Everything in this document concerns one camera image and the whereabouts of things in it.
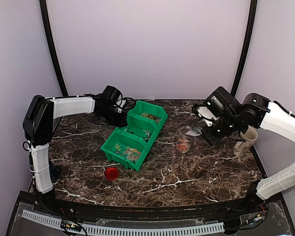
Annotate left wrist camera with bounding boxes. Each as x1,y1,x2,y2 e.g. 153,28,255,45
102,85,122,104

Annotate right black frame post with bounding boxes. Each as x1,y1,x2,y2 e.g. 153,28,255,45
231,0,258,96

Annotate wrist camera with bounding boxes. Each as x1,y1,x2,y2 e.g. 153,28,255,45
204,86,234,117
102,85,122,104

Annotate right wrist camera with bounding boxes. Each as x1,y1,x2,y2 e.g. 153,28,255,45
204,86,234,117

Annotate clear glass jar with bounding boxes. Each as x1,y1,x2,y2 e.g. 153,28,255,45
176,126,195,154

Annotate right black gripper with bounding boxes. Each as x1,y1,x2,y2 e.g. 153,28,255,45
201,113,242,146

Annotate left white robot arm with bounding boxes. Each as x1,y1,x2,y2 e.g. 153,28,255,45
23,94,127,194

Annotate dark blue mug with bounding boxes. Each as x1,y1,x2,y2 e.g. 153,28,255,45
49,163,61,183

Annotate white slotted cable duct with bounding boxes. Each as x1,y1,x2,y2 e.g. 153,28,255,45
21,209,225,236

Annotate left black frame post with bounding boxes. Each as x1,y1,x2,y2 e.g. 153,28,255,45
39,0,68,96

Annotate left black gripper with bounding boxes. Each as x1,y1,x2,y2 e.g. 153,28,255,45
99,106,128,127

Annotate black frame post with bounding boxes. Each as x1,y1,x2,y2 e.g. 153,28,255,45
39,0,68,96
231,0,258,96

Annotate green bin end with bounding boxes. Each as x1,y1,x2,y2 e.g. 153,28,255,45
128,100,168,132

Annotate black front rail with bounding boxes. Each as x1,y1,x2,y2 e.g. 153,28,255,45
44,198,248,221

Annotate green bin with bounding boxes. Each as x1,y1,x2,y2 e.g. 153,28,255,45
100,131,150,171
115,119,158,149

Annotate small green circuit board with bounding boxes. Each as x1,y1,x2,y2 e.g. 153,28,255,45
60,221,82,232

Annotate beige ceramic mug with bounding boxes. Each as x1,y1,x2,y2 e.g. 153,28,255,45
233,126,258,157

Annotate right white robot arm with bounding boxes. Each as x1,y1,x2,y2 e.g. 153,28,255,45
192,88,295,213

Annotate metal scoop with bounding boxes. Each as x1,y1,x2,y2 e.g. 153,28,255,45
185,126,202,137

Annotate red jar lid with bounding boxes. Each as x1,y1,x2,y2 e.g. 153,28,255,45
104,167,119,181

